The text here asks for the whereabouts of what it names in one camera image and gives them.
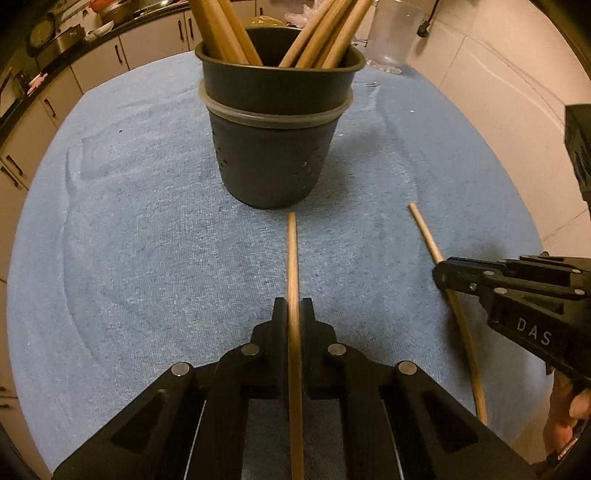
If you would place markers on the metal pot with lid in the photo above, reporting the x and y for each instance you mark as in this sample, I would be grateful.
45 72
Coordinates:
117 10

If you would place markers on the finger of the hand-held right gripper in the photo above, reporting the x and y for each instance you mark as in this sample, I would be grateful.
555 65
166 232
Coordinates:
549 263
466 277

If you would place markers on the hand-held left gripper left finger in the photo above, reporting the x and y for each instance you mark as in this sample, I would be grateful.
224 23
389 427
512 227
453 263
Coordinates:
282 332

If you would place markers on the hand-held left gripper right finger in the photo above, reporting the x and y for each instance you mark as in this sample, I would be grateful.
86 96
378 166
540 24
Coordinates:
308 332

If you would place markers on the black plastic utensil cup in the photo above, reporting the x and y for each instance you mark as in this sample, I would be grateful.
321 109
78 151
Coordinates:
268 157

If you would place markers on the white small bowl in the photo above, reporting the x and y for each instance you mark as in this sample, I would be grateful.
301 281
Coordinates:
99 28

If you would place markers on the clear plastic cup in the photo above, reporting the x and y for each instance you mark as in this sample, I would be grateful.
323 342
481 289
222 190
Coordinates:
392 32

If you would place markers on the beige kitchen base cabinets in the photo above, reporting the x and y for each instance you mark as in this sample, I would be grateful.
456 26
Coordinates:
147 44

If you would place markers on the bunch of wooden chopsticks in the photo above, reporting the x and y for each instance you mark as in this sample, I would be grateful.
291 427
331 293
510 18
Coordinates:
332 32

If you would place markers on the blue terry towel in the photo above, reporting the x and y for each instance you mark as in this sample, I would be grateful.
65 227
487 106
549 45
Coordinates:
138 207

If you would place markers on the red bowl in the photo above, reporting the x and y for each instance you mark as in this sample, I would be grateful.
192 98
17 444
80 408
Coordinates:
104 4

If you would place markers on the yellow plastic bag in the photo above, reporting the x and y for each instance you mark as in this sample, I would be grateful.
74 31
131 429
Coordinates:
268 21

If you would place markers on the pink small container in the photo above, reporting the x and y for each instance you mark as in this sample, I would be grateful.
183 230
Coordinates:
38 83

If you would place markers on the person's right hand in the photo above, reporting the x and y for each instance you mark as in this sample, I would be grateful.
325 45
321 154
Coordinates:
561 415

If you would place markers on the black round clock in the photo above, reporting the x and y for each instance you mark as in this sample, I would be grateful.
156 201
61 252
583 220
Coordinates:
40 33

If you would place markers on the single wooden chopstick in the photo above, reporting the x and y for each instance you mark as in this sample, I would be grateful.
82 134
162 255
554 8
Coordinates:
292 258
427 235

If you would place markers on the dark kitchen countertop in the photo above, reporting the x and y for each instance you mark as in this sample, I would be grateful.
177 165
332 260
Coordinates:
78 50

